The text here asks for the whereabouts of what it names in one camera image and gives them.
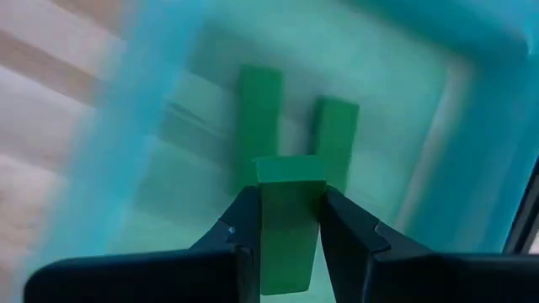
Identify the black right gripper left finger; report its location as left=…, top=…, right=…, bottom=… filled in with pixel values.
left=23, top=187, right=261, bottom=303

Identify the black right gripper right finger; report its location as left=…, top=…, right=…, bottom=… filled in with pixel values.
left=319, top=187, right=539, bottom=303

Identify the green wooden block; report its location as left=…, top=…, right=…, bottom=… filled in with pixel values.
left=310, top=95, right=361, bottom=194
left=229, top=63, right=284, bottom=197
left=252, top=154, right=328, bottom=296

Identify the teal translucent plastic bin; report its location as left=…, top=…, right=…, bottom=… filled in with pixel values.
left=24, top=0, right=539, bottom=303

